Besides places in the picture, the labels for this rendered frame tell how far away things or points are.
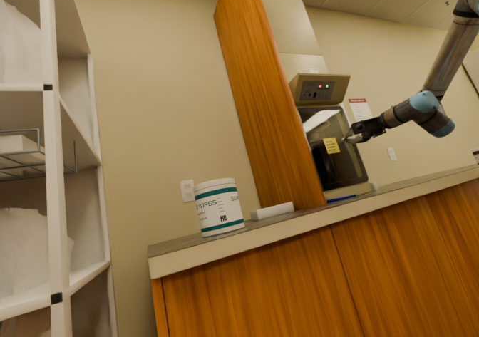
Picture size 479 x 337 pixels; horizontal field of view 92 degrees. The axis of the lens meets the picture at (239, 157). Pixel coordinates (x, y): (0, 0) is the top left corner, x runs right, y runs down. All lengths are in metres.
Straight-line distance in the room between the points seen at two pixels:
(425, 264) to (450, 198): 0.32
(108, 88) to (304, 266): 1.27
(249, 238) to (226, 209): 0.14
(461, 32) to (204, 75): 1.20
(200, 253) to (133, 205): 0.77
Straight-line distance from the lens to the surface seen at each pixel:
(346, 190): 1.17
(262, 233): 0.57
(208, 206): 0.66
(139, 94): 1.46
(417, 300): 0.94
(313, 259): 0.68
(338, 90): 1.30
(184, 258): 0.52
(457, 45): 1.07
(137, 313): 1.28
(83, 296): 1.27
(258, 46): 1.26
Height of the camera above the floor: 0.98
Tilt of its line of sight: 13 degrees up
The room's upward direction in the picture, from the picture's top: 14 degrees counter-clockwise
